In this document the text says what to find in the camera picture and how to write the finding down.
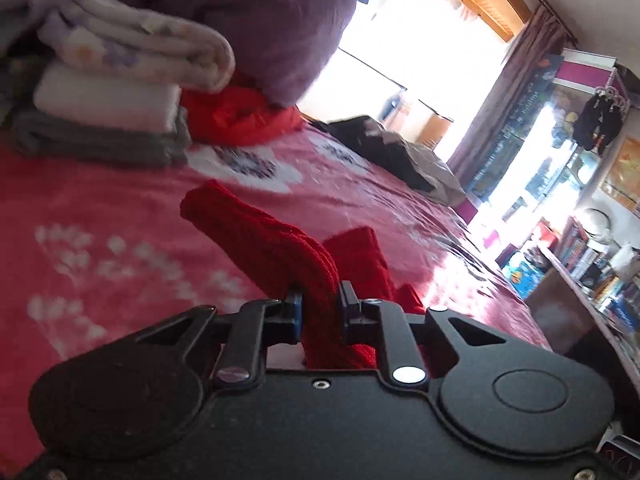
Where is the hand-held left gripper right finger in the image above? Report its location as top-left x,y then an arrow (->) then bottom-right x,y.
339,281 -> 507,388

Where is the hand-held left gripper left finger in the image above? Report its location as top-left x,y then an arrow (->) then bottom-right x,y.
135,292 -> 304,390

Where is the purple duvet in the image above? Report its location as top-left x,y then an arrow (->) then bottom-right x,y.
30,0 -> 358,108

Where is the brown cardboard box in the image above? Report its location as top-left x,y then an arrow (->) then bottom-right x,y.
419,110 -> 453,150

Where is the row of books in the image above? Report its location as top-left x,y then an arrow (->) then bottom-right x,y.
557,220 -> 640,323

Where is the glass display cabinet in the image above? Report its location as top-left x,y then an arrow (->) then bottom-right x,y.
470,50 -> 631,223

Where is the folded white cloth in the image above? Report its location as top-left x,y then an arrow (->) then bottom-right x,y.
32,62 -> 183,133

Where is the pink floral blanket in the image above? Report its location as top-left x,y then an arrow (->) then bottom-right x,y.
0,120 -> 553,461

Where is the orange wall poster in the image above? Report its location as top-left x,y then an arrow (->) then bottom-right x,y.
600,135 -> 640,211

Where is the folded floral cloth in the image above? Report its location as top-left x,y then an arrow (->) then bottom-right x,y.
37,0 -> 236,93

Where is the white dome object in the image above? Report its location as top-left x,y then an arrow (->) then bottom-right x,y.
581,207 -> 613,242

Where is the blue hanging banner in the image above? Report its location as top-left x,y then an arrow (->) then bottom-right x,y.
470,55 -> 563,198

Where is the wooden desk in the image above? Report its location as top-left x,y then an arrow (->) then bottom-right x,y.
525,245 -> 640,381

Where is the small red box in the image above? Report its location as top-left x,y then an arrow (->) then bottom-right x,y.
531,220 -> 558,252

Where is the blue cartoon box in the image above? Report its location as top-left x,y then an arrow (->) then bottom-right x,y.
502,250 -> 543,298

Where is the red knitted sweater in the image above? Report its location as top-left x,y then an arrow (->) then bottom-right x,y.
180,179 -> 426,368

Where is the beige garment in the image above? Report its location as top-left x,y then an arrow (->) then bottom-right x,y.
370,130 -> 468,206

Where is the red padded cloth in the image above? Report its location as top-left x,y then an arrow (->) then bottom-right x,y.
180,72 -> 303,146

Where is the hanging black clothing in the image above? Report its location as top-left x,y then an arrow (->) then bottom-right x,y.
572,87 -> 626,153

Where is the black garment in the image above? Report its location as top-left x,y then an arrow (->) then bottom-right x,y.
325,116 -> 436,193

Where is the pink patterned curtain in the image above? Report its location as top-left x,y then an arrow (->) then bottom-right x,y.
447,7 -> 568,196

